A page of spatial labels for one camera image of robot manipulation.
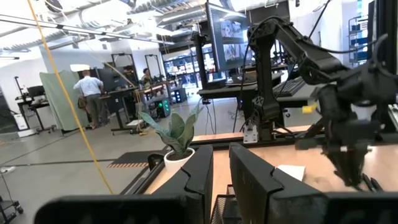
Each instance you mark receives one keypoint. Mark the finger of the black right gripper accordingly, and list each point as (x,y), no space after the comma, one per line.
(356,161)
(339,161)

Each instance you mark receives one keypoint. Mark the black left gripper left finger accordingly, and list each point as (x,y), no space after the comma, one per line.
(192,186)

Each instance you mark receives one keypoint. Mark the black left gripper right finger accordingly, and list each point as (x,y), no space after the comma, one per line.
(255,186)

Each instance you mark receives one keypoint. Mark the black click pen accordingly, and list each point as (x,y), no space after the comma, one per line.
(377,184)
(368,183)

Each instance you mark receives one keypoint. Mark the pink sticky note pad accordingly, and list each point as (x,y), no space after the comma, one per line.
(290,172)

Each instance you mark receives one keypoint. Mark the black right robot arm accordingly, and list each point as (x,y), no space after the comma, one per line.
(264,77)

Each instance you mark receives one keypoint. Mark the black office desk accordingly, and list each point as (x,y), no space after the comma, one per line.
(230,90)

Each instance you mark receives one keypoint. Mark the snake plant in white pot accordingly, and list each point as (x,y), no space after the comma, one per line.
(177,130)

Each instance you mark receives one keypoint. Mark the black floor mat striped edge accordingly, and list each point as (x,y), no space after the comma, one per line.
(133,157)

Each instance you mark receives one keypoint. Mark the black keyboard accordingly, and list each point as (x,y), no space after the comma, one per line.
(289,87)

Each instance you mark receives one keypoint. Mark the computer tower with green light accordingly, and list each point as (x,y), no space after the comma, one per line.
(163,108)

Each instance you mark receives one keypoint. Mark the metal shelf rack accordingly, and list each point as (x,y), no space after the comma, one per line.
(357,40)

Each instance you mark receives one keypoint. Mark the black standing desk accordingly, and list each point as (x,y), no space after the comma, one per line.
(119,93)

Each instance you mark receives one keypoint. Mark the person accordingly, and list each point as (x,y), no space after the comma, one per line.
(146,76)
(90,87)

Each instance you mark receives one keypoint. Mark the large black monitor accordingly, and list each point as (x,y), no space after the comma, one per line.
(230,37)

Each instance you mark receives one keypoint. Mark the green partition curtain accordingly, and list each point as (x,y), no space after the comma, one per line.
(54,99)

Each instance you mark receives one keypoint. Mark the black desk with monitor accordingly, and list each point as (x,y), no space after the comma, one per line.
(35,91)

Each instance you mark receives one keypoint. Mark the long ceiling light bar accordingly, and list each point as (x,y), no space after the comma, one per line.
(93,32)

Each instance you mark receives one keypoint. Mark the black wheeled cart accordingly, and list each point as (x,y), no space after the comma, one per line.
(7,208)

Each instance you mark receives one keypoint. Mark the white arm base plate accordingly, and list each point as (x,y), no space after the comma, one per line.
(250,133)

